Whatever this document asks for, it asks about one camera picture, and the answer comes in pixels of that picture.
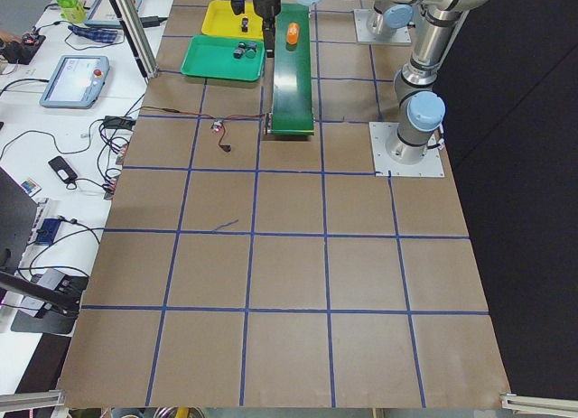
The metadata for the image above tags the small green controller board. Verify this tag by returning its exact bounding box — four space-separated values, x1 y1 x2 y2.
211 120 226 134

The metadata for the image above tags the green conveyor belt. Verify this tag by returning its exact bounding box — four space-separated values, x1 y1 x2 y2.
266 3 314 136

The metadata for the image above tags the aluminium frame post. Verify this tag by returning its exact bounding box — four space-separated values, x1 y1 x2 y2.
108 0 158 79

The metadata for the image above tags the blue plaid cloth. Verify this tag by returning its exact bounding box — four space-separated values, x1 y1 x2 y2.
68 24 118 45

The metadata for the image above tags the orange cylinder with 4680 label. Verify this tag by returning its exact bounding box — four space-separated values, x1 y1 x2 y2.
285 22 300 46

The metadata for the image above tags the black power adapter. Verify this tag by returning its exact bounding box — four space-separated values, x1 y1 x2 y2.
103 116 135 130

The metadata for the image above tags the green plastic tray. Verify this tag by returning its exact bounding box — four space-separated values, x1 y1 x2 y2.
180 35 266 82

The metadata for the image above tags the yellow plastic tray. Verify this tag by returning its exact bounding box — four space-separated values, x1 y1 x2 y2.
201 0 263 41

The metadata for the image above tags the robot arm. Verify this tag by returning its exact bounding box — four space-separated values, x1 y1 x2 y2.
230 0 281 58
296 0 489 104

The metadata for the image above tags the teach pendant tablet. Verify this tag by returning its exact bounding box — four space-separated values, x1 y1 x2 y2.
39 55 110 109

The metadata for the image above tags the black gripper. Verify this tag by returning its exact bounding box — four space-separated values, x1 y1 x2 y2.
230 0 281 58

